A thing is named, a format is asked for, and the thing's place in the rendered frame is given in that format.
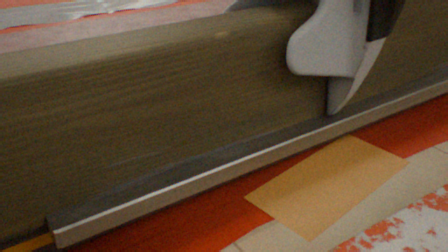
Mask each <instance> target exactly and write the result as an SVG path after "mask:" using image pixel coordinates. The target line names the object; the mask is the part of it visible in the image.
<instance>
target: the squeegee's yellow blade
mask: <svg viewBox="0 0 448 252"><path fill-rule="evenodd" d="M52 242H53V238H52V237H51V235H50V233H47V234H42V235H41V236H39V237H36V238H32V239H31V240H29V241H24V242H22V243H20V244H18V245H16V246H12V247H10V248H7V249H5V250H1V251H0V252H30V251H32V250H34V249H36V248H40V247H42V246H44V245H46V244H49V243H52Z"/></svg>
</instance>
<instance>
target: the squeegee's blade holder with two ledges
mask: <svg viewBox="0 0 448 252"><path fill-rule="evenodd" d="M445 92H448V68H447V69H445V70H443V71H441V72H437V73H434V74H432V75H429V76H425V77H423V78H422V79H420V80H414V81H412V82H411V83H406V84H404V85H402V86H398V87H395V88H393V89H390V90H387V91H385V92H383V93H379V94H376V95H374V96H369V97H368V98H366V99H364V100H360V101H357V102H353V103H351V104H348V105H346V106H344V107H343V108H342V109H341V110H340V111H339V112H337V113H336V114H335V115H327V114H326V113H324V114H323V115H317V116H315V117H313V118H311V119H307V120H305V121H303V122H298V123H297V124H294V125H291V126H289V127H287V128H282V129H280V130H278V131H274V132H272V133H269V134H266V135H264V136H261V137H257V138H255V139H253V140H249V141H247V142H246V143H240V144H238V145H236V146H232V147H231V148H228V149H226V150H222V151H219V152H218V153H214V154H212V155H210V156H206V157H203V158H201V159H197V160H195V161H193V162H189V163H187V164H184V165H181V166H179V167H176V168H175V169H170V170H169V171H163V172H161V173H159V174H158V175H153V176H152V177H149V178H145V179H143V180H140V181H137V182H135V183H133V184H131V185H126V186H124V187H122V188H117V189H116V190H114V191H112V192H107V193H104V194H103V195H99V196H97V197H95V198H93V199H88V200H86V201H83V202H80V203H78V204H76V205H73V206H69V207H67V208H65V209H60V210H59V211H57V212H55V213H49V214H48V215H46V216H45V217H46V219H47V225H48V227H49V230H50V235H51V237H52V238H53V241H54V243H55V244H56V246H57V249H63V248H64V247H66V246H70V245H72V244H74V243H76V242H80V241H82V240H84V239H85V238H88V237H91V236H92V235H98V234H99V233H101V232H102V231H106V230H108V229H110V228H114V227H116V226H118V225H120V224H123V223H125V222H126V221H132V220H133V219H135V218H136V217H140V216H142V215H144V214H148V213H150V212H152V211H154V210H158V209H159V208H161V207H165V206H167V205H169V204H171V203H174V202H176V201H178V200H182V199H184V198H185V197H189V196H191V195H193V194H195V193H199V192H200V191H204V190H206V189H207V188H209V187H213V186H216V185H218V184H221V183H222V182H225V181H229V180H230V179H232V178H236V177H238V176H240V175H243V174H244V173H247V172H251V171H253V170H254V169H256V168H259V167H262V166H263V165H268V164H269V163H272V162H275V161H277V160H278V159H281V158H284V157H287V156H290V155H291V154H294V153H297V152H299V151H301V150H305V149H306V148H309V147H312V146H313V145H316V144H320V143H322V142H324V141H327V140H329V139H331V138H333V137H336V136H338V135H340V134H344V133H346V132H348V131H351V130H354V129H355V128H359V127H361V126H362V125H366V124H369V123H371V122H375V121H376V120H378V119H380V118H383V117H385V116H390V115H392V114H394V113H395V112H399V111H400V110H403V109H406V108H409V107H410V106H413V105H416V104H418V103H419V102H424V101H426V100H428V99H432V98H433V97H435V96H437V95H441V94H443V93H445Z"/></svg>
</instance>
